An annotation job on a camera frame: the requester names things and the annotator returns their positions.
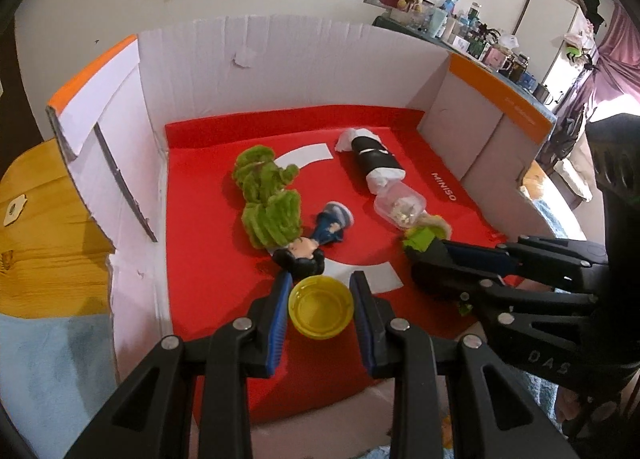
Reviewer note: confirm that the cardboard box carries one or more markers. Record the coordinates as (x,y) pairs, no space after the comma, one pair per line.
(300,64)

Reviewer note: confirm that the green and yellow small toy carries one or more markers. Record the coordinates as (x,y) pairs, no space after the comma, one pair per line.
(435,224)

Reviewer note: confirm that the black and white wrapped roll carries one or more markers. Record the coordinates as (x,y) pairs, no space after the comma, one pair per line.
(375,159)

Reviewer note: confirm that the dark side table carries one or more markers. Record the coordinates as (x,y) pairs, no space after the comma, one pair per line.
(384,22)

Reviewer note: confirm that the clear plastic container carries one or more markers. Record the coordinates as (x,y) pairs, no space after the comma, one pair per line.
(400,206)

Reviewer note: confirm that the small wooden tag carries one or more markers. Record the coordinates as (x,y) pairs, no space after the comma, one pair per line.
(14,211)

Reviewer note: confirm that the white cabinet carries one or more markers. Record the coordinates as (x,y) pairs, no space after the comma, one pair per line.
(545,24)

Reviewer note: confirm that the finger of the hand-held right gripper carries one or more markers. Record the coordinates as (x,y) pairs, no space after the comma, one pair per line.
(435,274)
(480,259)

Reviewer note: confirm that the blue towel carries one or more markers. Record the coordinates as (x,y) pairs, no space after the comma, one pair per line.
(50,364)

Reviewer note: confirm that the green plush toy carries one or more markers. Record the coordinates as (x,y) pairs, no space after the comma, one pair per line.
(260,169)
(272,219)

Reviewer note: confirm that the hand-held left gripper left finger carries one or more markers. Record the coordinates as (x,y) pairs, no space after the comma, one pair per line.
(280,319)

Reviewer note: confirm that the yellow round container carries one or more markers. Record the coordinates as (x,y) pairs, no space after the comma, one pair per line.
(320,309)

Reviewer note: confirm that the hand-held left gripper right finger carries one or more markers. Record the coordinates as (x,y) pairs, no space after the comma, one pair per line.
(362,319)

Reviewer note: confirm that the black-haired figurine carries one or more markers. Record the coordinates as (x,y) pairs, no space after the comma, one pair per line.
(327,229)

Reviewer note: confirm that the red paper bag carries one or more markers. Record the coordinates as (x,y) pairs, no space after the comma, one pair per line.
(200,239)

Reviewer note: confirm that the cluttered shelf of bottles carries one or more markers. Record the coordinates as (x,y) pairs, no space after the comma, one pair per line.
(475,34)

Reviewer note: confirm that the purple curtain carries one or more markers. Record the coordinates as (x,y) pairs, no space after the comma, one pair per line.
(620,54)

